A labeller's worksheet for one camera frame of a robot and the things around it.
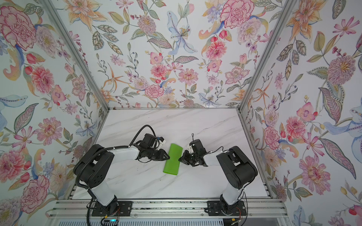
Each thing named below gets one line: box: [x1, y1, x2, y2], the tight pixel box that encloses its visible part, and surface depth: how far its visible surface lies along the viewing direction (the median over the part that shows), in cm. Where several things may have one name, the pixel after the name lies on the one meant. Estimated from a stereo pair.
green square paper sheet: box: [163, 143, 183, 176], surface depth 93 cm
